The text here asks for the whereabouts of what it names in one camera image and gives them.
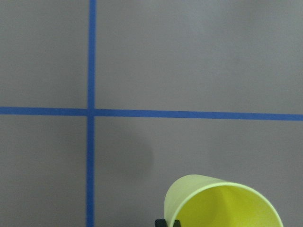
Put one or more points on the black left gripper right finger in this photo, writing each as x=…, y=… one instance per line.
x=176, y=223

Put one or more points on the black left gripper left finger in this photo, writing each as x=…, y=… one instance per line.
x=160, y=223

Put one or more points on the yellow plastic cup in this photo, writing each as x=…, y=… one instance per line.
x=203, y=201

